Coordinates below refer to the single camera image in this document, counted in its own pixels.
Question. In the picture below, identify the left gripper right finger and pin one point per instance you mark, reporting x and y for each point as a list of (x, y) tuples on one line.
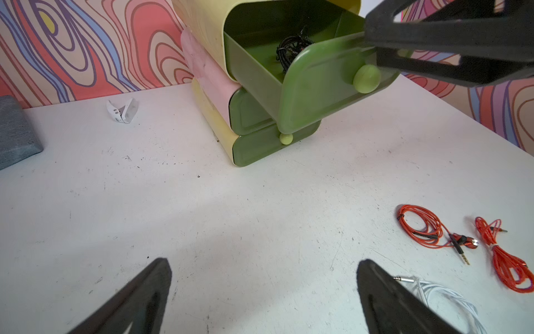
[(388, 307)]

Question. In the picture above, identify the white clip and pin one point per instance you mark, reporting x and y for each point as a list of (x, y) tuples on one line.
[(125, 114)]

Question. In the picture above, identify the red earphones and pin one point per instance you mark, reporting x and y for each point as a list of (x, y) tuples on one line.
[(512, 271), (433, 234)]

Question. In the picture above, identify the red earphones bundled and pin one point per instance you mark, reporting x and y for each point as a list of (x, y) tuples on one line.
[(512, 271)]

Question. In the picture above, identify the grey sponge block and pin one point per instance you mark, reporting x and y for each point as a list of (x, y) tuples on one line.
[(18, 138)]

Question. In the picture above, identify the green drawer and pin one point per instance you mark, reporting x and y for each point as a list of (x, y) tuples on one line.
[(246, 115), (253, 147), (336, 71)]

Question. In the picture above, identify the white earphones right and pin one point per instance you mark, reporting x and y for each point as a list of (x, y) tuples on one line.
[(425, 291)]

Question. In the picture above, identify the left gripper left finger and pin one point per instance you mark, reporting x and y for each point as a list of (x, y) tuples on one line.
[(138, 307)]

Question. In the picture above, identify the yellow green drawer cabinet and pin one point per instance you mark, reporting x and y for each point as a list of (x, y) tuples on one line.
[(204, 48)]

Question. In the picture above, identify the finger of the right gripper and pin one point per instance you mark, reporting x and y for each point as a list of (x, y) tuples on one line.
[(466, 43)]

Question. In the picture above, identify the black earphones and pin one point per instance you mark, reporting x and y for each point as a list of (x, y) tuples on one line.
[(301, 40), (286, 55)]

